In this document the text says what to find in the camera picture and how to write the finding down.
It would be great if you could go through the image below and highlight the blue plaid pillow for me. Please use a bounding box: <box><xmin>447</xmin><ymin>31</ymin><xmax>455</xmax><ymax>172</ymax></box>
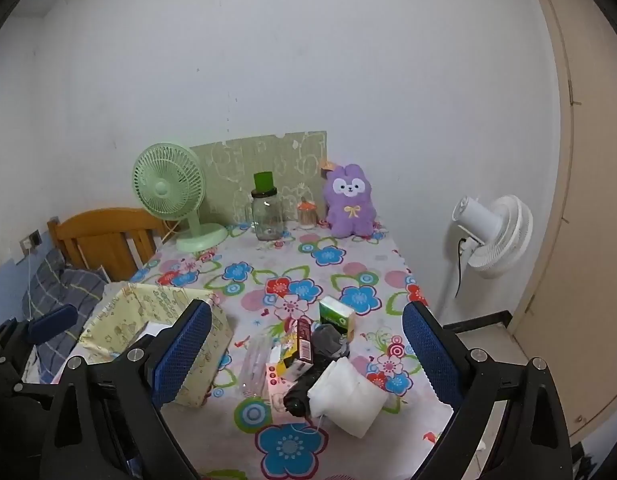
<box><xmin>22</xmin><ymin>247</ymin><xmax>109</xmax><ymax>386</ymax></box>

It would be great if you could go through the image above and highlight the green patterned board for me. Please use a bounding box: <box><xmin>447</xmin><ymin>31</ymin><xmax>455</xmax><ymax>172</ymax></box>
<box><xmin>190</xmin><ymin>131</ymin><xmax>328</xmax><ymax>228</ymax></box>

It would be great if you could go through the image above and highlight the white plastic bag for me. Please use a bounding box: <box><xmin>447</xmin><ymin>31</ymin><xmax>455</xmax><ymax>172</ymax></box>
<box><xmin>307</xmin><ymin>357</ymin><xmax>389</xmax><ymax>438</ymax></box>

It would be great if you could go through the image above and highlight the black bar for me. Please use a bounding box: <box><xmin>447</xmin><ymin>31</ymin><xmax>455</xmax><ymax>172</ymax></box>
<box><xmin>441</xmin><ymin>310</ymin><xmax>512</xmax><ymax>333</ymax></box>

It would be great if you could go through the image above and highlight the black plastic bag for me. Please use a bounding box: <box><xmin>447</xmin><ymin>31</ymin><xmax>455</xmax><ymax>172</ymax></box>
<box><xmin>283</xmin><ymin>360</ymin><xmax>339</xmax><ymax>418</ymax></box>

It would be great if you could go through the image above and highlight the grey cloth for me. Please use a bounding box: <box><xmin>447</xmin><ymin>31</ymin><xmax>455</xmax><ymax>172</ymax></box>
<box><xmin>313</xmin><ymin>324</ymin><xmax>350</xmax><ymax>361</ymax></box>

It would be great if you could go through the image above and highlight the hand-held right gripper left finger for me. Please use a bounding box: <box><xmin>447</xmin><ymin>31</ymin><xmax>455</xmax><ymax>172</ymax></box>
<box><xmin>41</xmin><ymin>300</ymin><xmax>212</xmax><ymax>480</ymax></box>

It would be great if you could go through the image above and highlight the yellow patterned box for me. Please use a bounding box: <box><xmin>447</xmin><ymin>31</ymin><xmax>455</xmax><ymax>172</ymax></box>
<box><xmin>78</xmin><ymin>282</ymin><xmax>234</xmax><ymax>408</ymax></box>

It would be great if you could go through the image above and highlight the wooden bed headboard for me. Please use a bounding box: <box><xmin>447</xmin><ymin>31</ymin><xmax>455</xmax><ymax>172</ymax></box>
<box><xmin>47</xmin><ymin>207</ymin><xmax>176</xmax><ymax>283</ymax></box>

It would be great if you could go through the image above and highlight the glass mug jar green lid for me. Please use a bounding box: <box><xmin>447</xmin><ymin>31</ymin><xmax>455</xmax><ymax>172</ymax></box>
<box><xmin>244</xmin><ymin>172</ymin><xmax>284</xmax><ymax>242</ymax></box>

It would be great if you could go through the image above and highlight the floral tablecloth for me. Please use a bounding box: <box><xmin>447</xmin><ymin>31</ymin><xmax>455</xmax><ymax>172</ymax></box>
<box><xmin>63</xmin><ymin>217</ymin><xmax>489</xmax><ymax>480</ymax></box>

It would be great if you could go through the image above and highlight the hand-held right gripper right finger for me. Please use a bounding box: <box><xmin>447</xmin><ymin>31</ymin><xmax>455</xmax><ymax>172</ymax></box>
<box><xmin>403</xmin><ymin>301</ymin><xmax>573</xmax><ymax>480</ymax></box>

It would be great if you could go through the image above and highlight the white fan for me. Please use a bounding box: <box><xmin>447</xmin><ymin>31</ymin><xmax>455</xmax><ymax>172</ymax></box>
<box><xmin>451</xmin><ymin>194</ymin><xmax>534</xmax><ymax>279</ymax></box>

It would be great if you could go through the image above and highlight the green desk fan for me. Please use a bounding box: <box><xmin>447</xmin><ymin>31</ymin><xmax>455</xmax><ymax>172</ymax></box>
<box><xmin>132</xmin><ymin>142</ymin><xmax>229</xmax><ymax>252</ymax></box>

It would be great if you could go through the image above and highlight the green tissue pack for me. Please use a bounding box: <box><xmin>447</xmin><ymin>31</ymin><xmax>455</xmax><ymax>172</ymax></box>
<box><xmin>319</xmin><ymin>296</ymin><xmax>357</xmax><ymax>338</ymax></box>

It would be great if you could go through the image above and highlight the black fan cable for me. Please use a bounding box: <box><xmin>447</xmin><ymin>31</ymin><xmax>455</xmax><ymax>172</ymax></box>
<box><xmin>455</xmin><ymin>236</ymin><xmax>470</xmax><ymax>298</ymax></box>

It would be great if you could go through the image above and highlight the beige door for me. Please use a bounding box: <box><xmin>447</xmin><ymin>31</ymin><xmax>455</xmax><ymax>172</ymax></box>
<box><xmin>509</xmin><ymin>0</ymin><xmax>617</xmax><ymax>436</ymax></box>

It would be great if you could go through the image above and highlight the toothpick jar orange lid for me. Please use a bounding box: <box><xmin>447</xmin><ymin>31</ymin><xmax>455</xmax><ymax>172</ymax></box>
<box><xmin>296</xmin><ymin>199</ymin><xmax>318</xmax><ymax>227</ymax></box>

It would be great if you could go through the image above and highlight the purple plush bunny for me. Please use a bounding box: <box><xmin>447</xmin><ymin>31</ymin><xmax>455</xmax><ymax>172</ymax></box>
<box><xmin>321</xmin><ymin>162</ymin><xmax>380</xmax><ymax>238</ymax></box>

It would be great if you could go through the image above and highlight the yellow black packet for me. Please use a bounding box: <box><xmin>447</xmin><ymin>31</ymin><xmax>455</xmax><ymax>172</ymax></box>
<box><xmin>276</xmin><ymin>332</ymin><xmax>314</xmax><ymax>377</ymax></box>

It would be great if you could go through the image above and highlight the dark red packet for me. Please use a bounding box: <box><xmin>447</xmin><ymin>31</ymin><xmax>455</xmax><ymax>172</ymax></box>
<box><xmin>296</xmin><ymin>317</ymin><xmax>316</xmax><ymax>363</ymax></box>

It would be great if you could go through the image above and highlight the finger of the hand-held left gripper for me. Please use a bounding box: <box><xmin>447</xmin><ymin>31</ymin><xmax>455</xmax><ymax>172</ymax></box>
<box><xmin>8</xmin><ymin>305</ymin><xmax>79</xmax><ymax>347</ymax></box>

